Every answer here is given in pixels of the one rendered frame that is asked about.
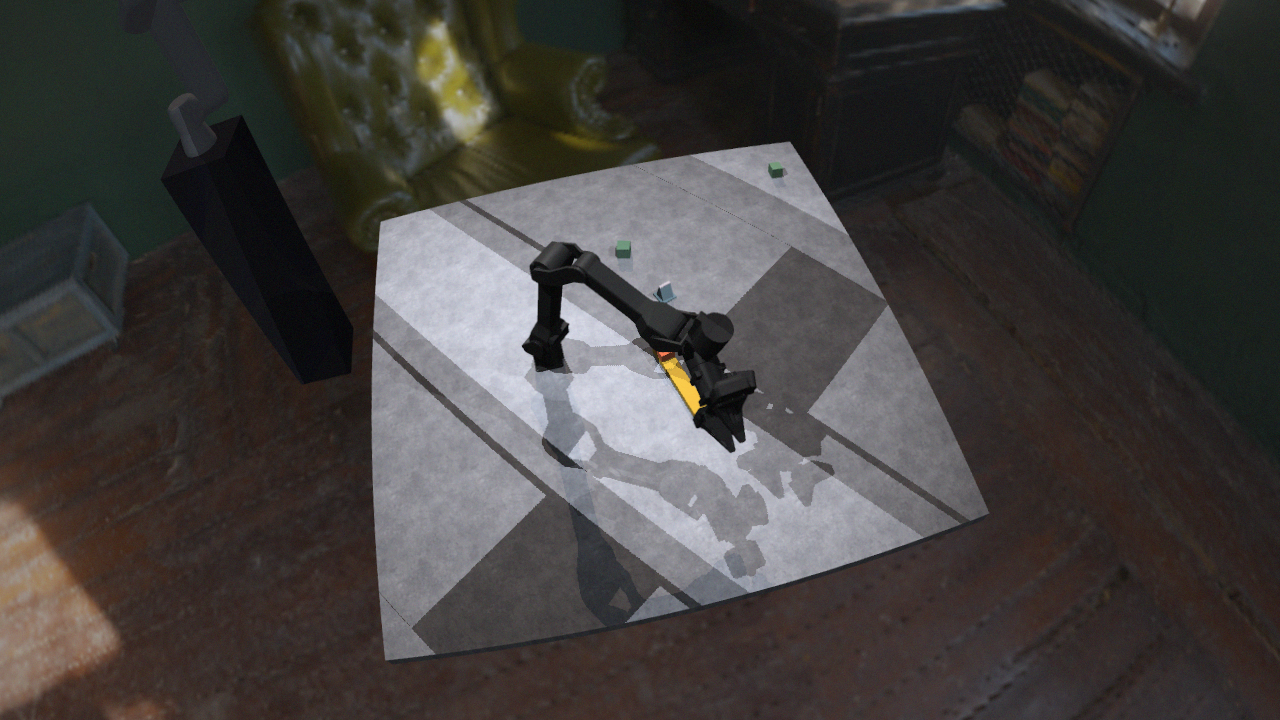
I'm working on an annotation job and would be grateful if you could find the yellow bar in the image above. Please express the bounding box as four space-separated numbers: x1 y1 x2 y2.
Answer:
653 348 700 416

